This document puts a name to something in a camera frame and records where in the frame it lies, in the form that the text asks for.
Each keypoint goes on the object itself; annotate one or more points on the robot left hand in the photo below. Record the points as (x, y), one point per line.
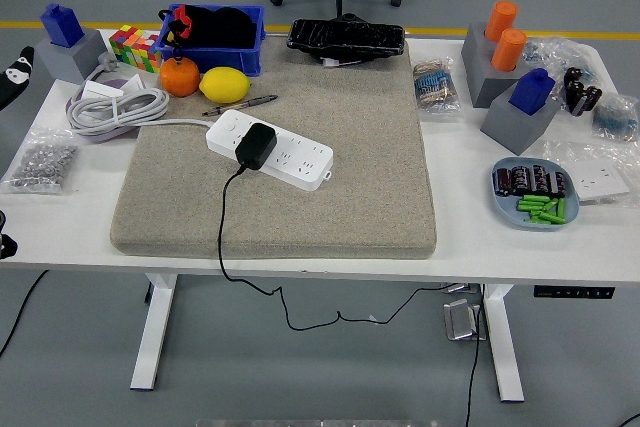
(15, 79)

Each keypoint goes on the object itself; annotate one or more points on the white power strip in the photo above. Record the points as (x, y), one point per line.
(300, 159)

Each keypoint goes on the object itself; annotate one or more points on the blue bottle-shaped block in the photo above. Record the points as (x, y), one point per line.
(531, 93)
(62, 27)

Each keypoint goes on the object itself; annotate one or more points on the grey block holder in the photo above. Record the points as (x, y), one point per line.
(512, 129)
(82, 57)

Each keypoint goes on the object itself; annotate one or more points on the white box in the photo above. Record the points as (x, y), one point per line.
(100, 90)

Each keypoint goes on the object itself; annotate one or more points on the bag of metal nuts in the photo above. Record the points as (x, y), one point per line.
(42, 164)

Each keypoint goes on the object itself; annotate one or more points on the white card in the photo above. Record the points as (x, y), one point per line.
(134, 84)

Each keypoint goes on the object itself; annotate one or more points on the colourful puzzle cube block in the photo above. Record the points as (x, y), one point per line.
(132, 47)

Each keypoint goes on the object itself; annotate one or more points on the orange tangerine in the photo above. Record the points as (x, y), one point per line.
(179, 78)

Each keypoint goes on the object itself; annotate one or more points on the yellow lemon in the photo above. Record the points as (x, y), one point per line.
(225, 84)

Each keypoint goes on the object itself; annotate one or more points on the blue plastic bin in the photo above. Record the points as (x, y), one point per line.
(227, 58)

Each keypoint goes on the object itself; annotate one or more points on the black cloth pouch red trim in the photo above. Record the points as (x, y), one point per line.
(222, 27)

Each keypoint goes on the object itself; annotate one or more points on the dark ballpoint pen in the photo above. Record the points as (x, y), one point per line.
(255, 101)

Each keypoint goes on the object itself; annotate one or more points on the white table leg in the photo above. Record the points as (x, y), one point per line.
(503, 347)
(152, 337)

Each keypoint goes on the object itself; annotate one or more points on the black keyboard in plastic wrap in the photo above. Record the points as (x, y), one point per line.
(345, 39)

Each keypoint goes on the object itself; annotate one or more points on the grey-brown mat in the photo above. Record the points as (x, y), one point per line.
(350, 197)

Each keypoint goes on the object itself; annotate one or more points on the bag of striped resistors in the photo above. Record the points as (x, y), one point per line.
(435, 87)

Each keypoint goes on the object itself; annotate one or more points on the grey block with two holes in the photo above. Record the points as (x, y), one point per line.
(479, 72)

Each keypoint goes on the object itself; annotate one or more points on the orange cylinder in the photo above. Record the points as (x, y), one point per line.
(500, 22)
(508, 51)

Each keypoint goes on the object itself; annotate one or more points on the black cylindrical capacitor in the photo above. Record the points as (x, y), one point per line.
(537, 179)
(519, 180)
(502, 182)
(555, 184)

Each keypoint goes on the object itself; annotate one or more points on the blue-grey plate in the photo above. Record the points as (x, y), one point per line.
(504, 209)

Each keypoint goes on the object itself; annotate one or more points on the green cylinder piece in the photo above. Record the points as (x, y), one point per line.
(532, 220)
(530, 205)
(551, 205)
(552, 218)
(535, 197)
(561, 208)

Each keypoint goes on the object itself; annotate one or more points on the large clear bag blue parts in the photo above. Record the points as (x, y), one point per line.
(557, 54)

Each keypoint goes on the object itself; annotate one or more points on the clear plastic wrapper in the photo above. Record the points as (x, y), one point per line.
(562, 152)

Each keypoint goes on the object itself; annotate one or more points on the bag of black capacitors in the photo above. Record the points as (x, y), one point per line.
(581, 92)

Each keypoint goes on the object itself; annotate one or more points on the black table control panel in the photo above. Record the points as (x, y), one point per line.
(573, 292)

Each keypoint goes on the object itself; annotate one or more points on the small bag blue resistors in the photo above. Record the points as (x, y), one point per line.
(615, 119)

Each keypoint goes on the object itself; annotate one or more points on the silver metal bracket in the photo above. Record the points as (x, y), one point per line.
(461, 322)

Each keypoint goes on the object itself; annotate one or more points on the white wall socket plate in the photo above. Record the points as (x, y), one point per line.
(600, 182)

